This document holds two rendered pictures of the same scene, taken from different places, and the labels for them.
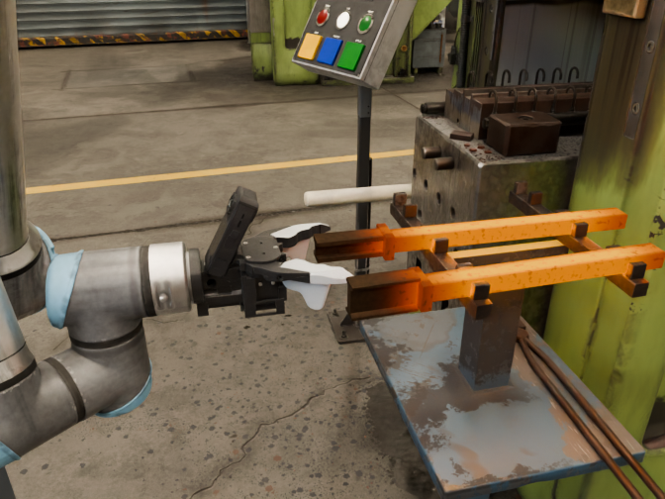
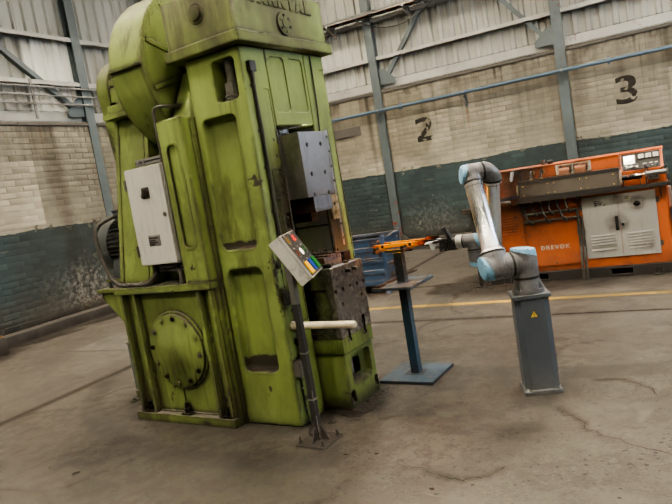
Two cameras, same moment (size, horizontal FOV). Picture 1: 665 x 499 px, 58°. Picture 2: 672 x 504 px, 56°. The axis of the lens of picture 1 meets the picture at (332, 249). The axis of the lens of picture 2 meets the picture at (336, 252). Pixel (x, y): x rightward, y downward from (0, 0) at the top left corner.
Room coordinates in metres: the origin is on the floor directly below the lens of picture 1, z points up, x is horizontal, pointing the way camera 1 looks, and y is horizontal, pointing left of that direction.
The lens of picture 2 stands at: (4.13, 2.55, 1.42)
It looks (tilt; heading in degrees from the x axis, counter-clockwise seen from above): 6 degrees down; 225
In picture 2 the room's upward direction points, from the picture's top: 9 degrees counter-clockwise
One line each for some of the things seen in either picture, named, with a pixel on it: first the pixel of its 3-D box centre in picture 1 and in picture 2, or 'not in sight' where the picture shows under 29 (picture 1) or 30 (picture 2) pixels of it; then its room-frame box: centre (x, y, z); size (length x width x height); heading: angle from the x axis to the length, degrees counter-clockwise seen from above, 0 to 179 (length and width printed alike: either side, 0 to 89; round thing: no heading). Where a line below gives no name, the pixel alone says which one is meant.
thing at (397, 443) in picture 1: (415, 427); (362, 402); (1.35, -0.25, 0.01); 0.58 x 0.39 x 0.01; 12
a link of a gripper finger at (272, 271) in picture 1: (281, 268); not in sight; (0.66, 0.06, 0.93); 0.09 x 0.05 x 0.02; 66
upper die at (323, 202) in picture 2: not in sight; (296, 206); (1.40, -0.50, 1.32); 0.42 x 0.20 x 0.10; 102
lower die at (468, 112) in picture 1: (546, 103); (306, 261); (1.40, -0.50, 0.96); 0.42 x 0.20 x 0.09; 102
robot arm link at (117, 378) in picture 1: (106, 364); (477, 257); (0.63, 0.30, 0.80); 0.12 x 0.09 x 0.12; 140
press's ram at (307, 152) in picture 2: not in sight; (294, 168); (1.36, -0.51, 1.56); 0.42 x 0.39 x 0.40; 102
